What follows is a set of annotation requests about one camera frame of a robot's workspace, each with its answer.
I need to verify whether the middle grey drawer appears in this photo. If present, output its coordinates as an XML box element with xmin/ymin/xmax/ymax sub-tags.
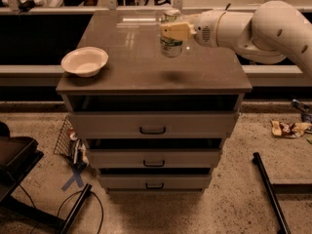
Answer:
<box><xmin>86</xmin><ymin>149</ymin><xmax>220</xmax><ymax>169</ymax></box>

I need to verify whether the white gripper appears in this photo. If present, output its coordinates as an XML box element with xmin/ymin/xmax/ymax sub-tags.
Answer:
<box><xmin>160</xmin><ymin>10</ymin><xmax>225</xmax><ymax>48</ymax></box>

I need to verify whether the top grey drawer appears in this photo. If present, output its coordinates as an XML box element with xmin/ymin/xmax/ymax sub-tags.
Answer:
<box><xmin>68</xmin><ymin>112</ymin><xmax>238</xmax><ymax>139</ymax></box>

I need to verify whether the grey drawer cabinet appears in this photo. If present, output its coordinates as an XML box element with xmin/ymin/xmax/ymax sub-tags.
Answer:
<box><xmin>57</xmin><ymin>16</ymin><xmax>252</xmax><ymax>193</ymax></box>

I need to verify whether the white paper bowl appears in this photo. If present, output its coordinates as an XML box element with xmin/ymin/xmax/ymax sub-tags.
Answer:
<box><xmin>60</xmin><ymin>47</ymin><xmax>108</xmax><ymax>78</ymax></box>

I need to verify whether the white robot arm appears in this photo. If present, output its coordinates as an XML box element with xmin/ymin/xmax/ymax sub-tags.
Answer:
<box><xmin>160</xmin><ymin>0</ymin><xmax>312</xmax><ymax>78</ymax></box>

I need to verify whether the black metal floor bar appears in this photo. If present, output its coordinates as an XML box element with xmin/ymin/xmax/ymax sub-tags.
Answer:
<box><xmin>252</xmin><ymin>152</ymin><xmax>312</xmax><ymax>234</ymax></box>

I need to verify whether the green 7up soda can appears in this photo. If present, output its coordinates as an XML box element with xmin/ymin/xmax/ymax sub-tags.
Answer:
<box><xmin>160</xmin><ymin>9</ymin><xmax>182</xmax><ymax>58</ymax></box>

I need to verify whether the black cable on floor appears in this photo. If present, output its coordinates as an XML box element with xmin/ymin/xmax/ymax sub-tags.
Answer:
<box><xmin>19</xmin><ymin>183</ymin><xmax>105</xmax><ymax>234</ymax></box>

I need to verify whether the wire mesh basket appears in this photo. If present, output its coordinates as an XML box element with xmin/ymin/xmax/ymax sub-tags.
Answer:
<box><xmin>54</xmin><ymin>117</ymin><xmax>88</xmax><ymax>166</ymax></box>

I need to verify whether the black cart frame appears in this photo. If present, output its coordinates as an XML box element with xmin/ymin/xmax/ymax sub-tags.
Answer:
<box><xmin>0</xmin><ymin>122</ymin><xmax>92</xmax><ymax>234</ymax></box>

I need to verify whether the crumpled snack wrapper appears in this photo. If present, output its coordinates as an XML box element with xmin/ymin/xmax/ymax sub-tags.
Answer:
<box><xmin>271</xmin><ymin>120</ymin><xmax>312</xmax><ymax>138</ymax></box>

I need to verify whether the grey drawer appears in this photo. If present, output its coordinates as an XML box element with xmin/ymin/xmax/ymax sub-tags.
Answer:
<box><xmin>86</xmin><ymin>149</ymin><xmax>220</xmax><ymax>169</ymax></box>
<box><xmin>68</xmin><ymin>112</ymin><xmax>238</xmax><ymax>139</ymax></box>
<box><xmin>97</xmin><ymin>175</ymin><xmax>212</xmax><ymax>190</ymax></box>

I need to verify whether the bottom grey drawer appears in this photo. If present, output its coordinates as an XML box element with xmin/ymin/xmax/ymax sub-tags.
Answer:
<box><xmin>97</xmin><ymin>175</ymin><xmax>212</xmax><ymax>190</ymax></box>

